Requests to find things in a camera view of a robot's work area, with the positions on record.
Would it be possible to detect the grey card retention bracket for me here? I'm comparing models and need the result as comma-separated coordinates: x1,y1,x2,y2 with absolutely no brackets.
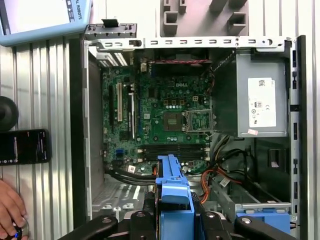
84,18,138,36

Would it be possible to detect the thick black cable bundle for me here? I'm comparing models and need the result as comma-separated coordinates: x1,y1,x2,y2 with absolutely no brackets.
104,148,255,187

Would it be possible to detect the blue plastic drive latch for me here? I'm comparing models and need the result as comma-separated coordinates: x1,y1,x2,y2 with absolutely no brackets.
236,212,291,236

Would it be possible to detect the CPU socket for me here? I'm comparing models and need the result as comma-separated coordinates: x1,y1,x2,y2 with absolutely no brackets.
163,111,186,132

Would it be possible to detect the small round black tool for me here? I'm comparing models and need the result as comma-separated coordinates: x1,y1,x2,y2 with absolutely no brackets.
11,219,31,240

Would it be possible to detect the pale blue teach pendant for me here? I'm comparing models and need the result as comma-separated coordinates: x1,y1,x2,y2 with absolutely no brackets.
0,0,93,47

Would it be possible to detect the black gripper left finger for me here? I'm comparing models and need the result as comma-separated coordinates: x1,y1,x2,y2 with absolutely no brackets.
58,192,160,240

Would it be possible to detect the orange wire bundle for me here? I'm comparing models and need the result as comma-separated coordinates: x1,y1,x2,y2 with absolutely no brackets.
199,167,242,205

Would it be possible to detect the person's bare hand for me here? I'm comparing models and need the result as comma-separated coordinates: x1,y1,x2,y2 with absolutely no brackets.
0,177,29,240

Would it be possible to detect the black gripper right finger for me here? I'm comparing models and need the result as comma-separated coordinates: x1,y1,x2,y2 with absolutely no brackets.
193,192,297,240

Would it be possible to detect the green motherboard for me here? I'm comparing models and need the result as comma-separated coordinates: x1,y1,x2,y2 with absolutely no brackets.
101,66,213,176

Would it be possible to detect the black RAM slot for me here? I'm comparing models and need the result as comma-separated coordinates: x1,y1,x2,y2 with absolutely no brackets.
137,156,211,162
137,147,211,153
137,143,211,149
137,152,211,158

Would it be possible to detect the grey power supply unit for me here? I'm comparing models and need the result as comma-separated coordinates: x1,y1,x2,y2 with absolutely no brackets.
236,53,290,138

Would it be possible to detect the grey metal drive cage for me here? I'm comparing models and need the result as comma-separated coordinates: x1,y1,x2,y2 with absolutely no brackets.
209,179,293,240

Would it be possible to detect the black smartphone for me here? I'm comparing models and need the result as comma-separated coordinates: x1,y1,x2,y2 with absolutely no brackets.
0,128,52,165

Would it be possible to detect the black open PC case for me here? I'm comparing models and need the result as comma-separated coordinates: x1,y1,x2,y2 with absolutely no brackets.
68,22,307,240

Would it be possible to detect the white expansion slot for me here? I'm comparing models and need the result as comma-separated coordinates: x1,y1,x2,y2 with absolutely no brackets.
116,82,123,122

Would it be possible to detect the metal socket cover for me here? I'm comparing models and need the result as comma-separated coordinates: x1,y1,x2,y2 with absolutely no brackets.
186,109,216,133

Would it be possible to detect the hard disk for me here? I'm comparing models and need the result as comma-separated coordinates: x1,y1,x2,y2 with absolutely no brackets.
153,154,202,240

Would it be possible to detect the yellow black wire bundle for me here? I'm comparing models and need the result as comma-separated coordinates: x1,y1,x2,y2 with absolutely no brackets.
211,134,230,163

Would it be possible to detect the black expansion slot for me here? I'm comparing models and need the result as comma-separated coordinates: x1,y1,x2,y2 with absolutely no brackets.
108,84,114,135

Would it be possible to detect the grey plastic parts rack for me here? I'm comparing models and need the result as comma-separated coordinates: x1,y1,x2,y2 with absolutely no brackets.
159,0,250,37

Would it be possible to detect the black round object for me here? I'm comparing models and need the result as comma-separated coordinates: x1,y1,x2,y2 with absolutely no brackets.
0,96,20,132

